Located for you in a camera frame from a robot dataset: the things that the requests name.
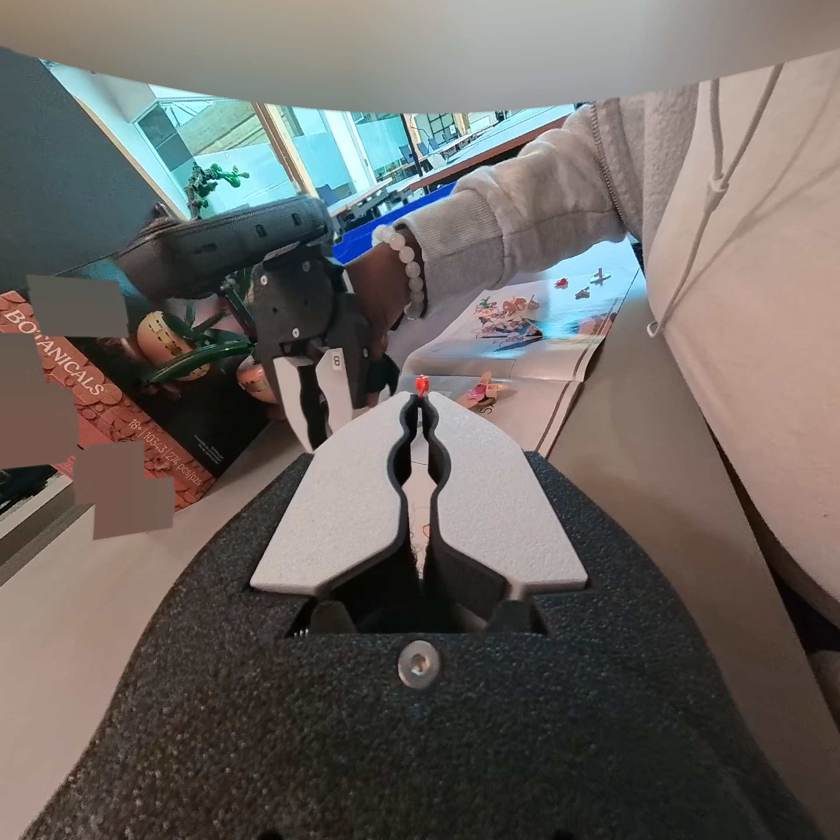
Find toy brick set box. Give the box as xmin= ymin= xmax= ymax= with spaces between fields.
xmin=0 ymin=289 xmax=280 ymax=519

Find long background table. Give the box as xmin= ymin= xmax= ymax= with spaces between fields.
xmin=420 ymin=108 xmax=592 ymax=191

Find glass partition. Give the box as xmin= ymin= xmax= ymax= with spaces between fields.
xmin=39 ymin=59 xmax=421 ymax=217

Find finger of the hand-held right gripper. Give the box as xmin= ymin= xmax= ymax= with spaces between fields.
xmin=308 ymin=348 xmax=357 ymax=434
xmin=271 ymin=354 xmax=330 ymax=455

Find tan toy flower pink centre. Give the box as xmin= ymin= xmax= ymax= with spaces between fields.
xmin=458 ymin=373 xmax=511 ymax=408

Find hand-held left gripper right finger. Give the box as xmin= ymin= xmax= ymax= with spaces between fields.
xmin=420 ymin=391 xmax=589 ymax=601

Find green brick plant model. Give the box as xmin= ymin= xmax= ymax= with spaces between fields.
xmin=185 ymin=161 xmax=252 ymax=221

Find person's right forearm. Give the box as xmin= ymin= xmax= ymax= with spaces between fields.
xmin=397 ymin=98 xmax=631 ymax=309

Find person's beige hoodie torso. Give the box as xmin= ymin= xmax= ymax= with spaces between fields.
xmin=591 ymin=62 xmax=840 ymax=618

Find open instruction booklet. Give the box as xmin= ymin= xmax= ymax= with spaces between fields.
xmin=399 ymin=262 xmax=643 ymax=460

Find pale desk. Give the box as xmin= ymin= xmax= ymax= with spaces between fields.
xmin=0 ymin=262 xmax=828 ymax=840

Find white bead bracelet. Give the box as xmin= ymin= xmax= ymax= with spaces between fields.
xmin=371 ymin=223 xmax=431 ymax=322

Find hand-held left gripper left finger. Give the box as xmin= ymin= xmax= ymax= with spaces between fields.
xmin=249 ymin=392 xmax=422 ymax=597

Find person's right hand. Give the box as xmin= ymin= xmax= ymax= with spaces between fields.
xmin=343 ymin=226 xmax=421 ymax=368

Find white hoodie drawstring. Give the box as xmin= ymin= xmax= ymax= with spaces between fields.
xmin=646 ymin=62 xmax=785 ymax=339

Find blue box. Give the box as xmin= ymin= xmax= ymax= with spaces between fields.
xmin=331 ymin=180 xmax=460 ymax=263

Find dark grey panel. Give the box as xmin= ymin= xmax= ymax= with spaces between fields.
xmin=0 ymin=46 xmax=191 ymax=290

